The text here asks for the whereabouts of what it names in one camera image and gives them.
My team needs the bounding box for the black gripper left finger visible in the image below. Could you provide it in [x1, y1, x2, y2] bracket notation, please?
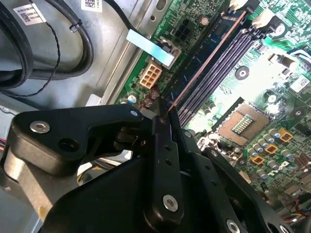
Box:
[3, 97, 185, 227]

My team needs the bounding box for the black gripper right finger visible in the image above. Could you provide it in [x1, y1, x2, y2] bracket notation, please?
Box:
[169, 106, 296, 233]

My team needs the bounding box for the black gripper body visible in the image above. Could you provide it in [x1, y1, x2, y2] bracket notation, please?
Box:
[40, 157, 219, 233]

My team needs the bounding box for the dark RAM stick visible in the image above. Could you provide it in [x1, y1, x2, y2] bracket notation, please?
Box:
[160, 10, 248, 114]

